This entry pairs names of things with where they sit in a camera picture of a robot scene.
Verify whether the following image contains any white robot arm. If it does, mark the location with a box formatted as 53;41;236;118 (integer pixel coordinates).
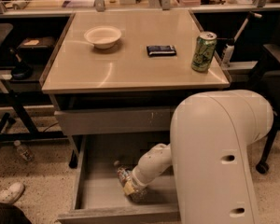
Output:
124;90;273;224

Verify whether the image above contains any closed grey top drawer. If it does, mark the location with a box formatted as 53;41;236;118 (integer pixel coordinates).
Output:
55;106;175;135

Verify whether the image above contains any water bottle on floor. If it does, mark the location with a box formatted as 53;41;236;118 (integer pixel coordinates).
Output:
13;140;34;161

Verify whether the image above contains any clear plastic water bottle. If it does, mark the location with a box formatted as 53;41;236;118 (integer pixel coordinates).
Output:
114;161;147;203

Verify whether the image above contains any white spray bottle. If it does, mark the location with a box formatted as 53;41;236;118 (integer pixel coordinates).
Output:
221;39;234;67

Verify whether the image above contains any white paper bowl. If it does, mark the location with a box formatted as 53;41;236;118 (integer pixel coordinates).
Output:
84;26;121;49

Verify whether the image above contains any black table frame left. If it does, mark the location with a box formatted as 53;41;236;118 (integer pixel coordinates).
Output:
0;23;68;166

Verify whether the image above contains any black office chair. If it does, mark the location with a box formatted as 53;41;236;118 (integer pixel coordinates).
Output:
249;16;280;175

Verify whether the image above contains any dark trouser leg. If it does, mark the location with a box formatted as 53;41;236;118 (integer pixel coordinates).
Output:
0;203;32;224

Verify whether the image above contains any white shoe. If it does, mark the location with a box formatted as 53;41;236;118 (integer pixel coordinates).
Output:
0;182;25;204

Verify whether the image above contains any dark blue snack packet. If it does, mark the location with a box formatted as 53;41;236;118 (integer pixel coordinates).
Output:
147;46;176;57

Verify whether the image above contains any black box on shelf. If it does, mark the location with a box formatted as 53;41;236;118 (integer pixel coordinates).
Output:
17;36;55;58

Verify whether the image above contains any open grey middle drawer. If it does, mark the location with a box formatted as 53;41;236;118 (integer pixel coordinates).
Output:
58;132;179;224

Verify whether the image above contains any grey drawer cabinet with counter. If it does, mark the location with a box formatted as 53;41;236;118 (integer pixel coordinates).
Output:
42;9;230;165

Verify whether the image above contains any green drink can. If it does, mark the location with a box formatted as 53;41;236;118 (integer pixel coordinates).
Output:
191;31;217;72

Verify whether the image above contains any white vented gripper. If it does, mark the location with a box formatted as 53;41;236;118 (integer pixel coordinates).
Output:
123;166;153;196

